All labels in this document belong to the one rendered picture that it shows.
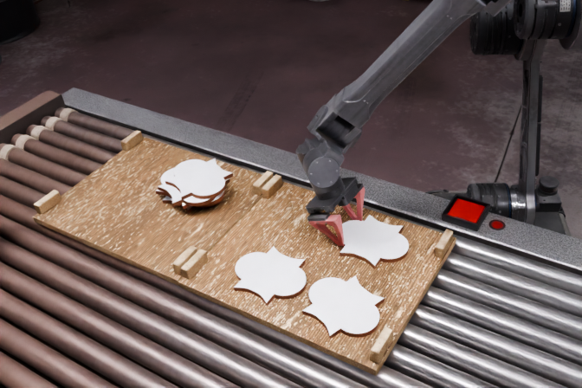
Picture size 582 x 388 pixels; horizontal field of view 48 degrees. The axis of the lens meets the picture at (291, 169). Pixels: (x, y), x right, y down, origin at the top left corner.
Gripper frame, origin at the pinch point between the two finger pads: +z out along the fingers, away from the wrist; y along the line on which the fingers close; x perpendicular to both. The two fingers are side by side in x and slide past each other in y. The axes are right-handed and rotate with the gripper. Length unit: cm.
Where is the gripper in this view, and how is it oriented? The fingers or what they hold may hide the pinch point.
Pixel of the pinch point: (348, 230)
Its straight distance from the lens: 129.3
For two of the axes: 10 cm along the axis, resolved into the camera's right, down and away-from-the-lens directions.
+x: -7.4, 0.8, 6.7
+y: 5.4, -5.2, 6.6
